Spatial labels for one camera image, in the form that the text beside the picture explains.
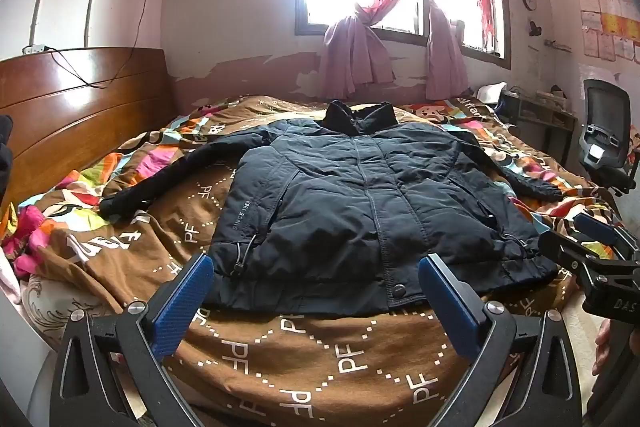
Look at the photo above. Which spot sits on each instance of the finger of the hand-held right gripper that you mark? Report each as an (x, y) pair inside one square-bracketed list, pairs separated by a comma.
[(565, 252), (597, 229)]

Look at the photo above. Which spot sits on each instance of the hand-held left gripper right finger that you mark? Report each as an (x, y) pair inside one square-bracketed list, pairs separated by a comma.
[(450, 307)]

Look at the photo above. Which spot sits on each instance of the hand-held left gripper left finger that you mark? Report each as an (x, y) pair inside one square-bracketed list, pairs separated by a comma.
[(182, 302)]

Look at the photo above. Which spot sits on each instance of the dark navy jacket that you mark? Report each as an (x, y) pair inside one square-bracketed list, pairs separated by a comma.
[(350, 207)]

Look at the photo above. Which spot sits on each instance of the person's right hand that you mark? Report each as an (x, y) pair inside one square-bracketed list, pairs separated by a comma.
[(602, 347)]

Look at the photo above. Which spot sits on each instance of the black office chair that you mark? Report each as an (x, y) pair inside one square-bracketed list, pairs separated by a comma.
[(607, 122)]

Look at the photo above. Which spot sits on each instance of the brown printed blanket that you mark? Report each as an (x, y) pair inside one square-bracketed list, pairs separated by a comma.
[(280, 357)]

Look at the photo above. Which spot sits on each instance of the small desk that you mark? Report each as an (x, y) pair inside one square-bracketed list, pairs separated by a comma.
[(542, 114)]

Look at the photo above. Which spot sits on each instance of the beige patterned pillow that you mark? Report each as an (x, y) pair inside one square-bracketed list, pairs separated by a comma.
[(55, 302)]

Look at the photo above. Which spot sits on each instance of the pink cloth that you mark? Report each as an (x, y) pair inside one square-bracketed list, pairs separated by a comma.
[(27, 237)]

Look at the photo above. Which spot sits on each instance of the white cloth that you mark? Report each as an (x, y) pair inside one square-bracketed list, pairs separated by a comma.
[(489, 93)]

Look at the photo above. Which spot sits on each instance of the wooden headboard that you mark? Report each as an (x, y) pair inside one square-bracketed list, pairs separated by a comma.
[(75, 107)]

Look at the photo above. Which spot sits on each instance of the dark cloth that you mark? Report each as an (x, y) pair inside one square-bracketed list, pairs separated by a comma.
[(5, 157)]

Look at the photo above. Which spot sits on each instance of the white power strip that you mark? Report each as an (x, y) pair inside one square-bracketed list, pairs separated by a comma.
[(34, 49)]

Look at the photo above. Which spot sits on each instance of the wall hook rack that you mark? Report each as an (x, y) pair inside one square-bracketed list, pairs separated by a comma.
[(557, 45)]

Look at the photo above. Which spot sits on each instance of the wall paper sheets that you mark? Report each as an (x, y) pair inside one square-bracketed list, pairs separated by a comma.
[(607, 27)]

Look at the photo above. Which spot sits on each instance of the black wall clip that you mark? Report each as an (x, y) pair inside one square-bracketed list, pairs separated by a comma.
[(535, 28)]

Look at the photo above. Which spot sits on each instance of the round wall clock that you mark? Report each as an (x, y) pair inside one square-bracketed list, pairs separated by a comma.
[(529, 0)]

